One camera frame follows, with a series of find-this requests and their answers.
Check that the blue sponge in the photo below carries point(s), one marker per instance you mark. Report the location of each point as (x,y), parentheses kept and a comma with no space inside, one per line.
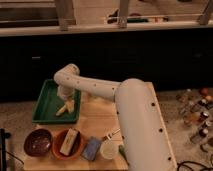
(91,149)

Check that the green cucumber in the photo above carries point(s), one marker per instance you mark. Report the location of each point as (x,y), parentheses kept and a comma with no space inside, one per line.
(122,151)

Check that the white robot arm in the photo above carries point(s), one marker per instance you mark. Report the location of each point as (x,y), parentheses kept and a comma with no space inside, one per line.
(146,142)

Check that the dark purple bowl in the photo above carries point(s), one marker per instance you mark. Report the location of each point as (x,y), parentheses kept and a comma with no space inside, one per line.
(38,143)

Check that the green plastic tray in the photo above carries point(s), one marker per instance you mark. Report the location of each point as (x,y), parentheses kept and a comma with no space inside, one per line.
(49,103)

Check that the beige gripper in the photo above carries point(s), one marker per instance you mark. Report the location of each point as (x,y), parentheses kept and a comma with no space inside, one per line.
(65,93)

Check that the orange bowl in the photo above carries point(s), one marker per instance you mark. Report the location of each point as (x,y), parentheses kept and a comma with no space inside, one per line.
(75,151)

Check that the black stand at left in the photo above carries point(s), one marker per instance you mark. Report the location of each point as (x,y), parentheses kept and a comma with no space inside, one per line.
(3,137)

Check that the beige block in bowl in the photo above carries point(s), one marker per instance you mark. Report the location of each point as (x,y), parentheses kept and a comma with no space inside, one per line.
(68,141)

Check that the white cup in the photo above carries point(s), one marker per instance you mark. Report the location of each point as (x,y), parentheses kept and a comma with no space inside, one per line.
(109,149)

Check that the spice bottles on floor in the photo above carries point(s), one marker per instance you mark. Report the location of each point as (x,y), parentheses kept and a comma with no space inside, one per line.
(196,112)

